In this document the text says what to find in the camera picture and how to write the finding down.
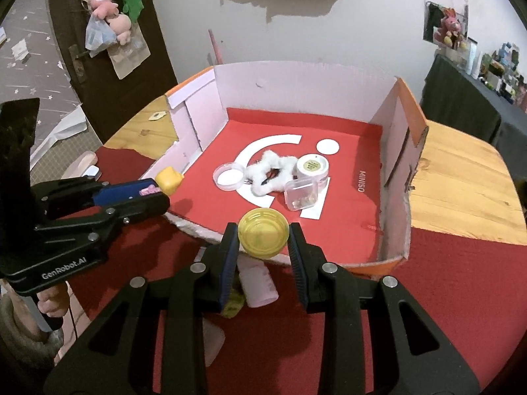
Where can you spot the red knitted mat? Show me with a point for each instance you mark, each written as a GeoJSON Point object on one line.
{"type": "Point", "coordinates": [453, 296]}

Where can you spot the dark cloth covered table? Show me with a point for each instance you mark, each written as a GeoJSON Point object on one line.
{"type": "Point", "coordinates": [461, 103]}

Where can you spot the person's left hand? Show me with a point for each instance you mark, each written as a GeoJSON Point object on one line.
{"type": "Point", "coordinates": [53, 302]}

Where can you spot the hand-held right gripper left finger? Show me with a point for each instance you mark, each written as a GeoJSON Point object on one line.
{"type": "Point", "coordinates": [228, 263]}

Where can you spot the yellow plastic cap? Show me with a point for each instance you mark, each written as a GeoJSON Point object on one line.
{"type": "Point", "coordinates": [263, 234]}

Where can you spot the white labelled bottle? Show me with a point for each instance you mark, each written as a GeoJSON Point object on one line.
{"type": "Point", "coordinates": [259, 286]}

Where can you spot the pink plush toy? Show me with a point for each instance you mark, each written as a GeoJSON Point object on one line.
{"type": "Point", "coordinates": [105, 3]}
{"type": "Point", "coordinates": [119, 26]}

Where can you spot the pink stick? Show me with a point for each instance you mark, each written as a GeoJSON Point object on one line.
{"type": "Point", "coordinates": [215, 49]}

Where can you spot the white paper sheet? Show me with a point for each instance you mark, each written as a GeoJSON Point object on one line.
{"type": "Point", "coordinates": [61, 127]}

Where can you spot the pink rabbit plush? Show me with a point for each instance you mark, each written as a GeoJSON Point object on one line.
{"type": "Point", "coordinates": [449, 24]}

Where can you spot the small clear plastic box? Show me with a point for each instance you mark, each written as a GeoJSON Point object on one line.
{"type": "Point", "coordinates": [300, 195]}

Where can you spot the row of small bottles and boxes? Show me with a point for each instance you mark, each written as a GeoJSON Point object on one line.
{"type": "Point", "coordinates": [502, 70]}

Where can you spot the white remote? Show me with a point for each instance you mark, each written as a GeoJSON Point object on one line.
{"type": "Point", "coordinates": [91, 172]}

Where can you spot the clear round dish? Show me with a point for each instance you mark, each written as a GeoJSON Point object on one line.
{"type": "Point", "coordinates": [228, 177]}

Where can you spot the clear plastic bag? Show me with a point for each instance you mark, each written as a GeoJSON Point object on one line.
{"type": "Point", "coordinates": [99, 35]}

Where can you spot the pink toy with yellow top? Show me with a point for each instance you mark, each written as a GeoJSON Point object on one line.
{"type": "Point", "coordinates": [169, 179]}

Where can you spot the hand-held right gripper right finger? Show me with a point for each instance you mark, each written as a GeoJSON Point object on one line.
{"type": "Point", "coordinates": [298, 267]}

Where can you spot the pink slipper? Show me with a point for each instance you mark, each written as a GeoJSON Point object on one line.
{"type": "Point", "coordinates": [80, 162]}

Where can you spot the orange cardboard box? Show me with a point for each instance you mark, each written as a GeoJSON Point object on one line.
{"type": "Point", "coordinates": [350, 222]}

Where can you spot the person's left forearm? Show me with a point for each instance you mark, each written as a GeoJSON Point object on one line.
{"type": "Point", "coordinates": [20, 333]}

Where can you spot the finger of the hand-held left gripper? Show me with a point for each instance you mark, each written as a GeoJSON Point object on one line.
{"type": "Point", "coordinates": [119, 191]}
{"type": "Point", "coordinates": [144, 205]}

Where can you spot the small round sticker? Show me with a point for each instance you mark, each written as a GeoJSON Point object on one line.
{"type": "Point", "coordinates": [157, 115]}

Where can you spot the green plush toy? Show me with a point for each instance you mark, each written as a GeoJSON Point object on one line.
{"type": "Point", "coordinates": [132, 6]}

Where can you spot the white fluffy scrunchie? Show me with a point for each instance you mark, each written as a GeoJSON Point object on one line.
{"type": "Point", "coordinates": [255, 170]}

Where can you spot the white round jar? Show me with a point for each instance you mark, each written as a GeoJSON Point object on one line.
{"type": "Point", "coordinates": [313, 166]}

